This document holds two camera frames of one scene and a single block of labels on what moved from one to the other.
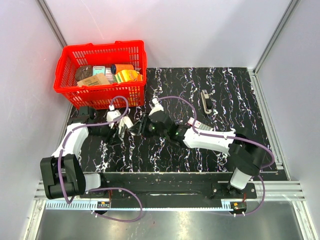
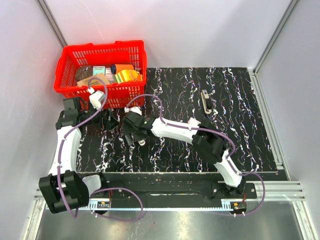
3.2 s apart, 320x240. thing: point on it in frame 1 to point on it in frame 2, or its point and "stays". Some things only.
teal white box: (98, 69) stays
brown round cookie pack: (83, 72) stays
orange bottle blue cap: (116, 68) stays
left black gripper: (112, 138) to (106, 122)
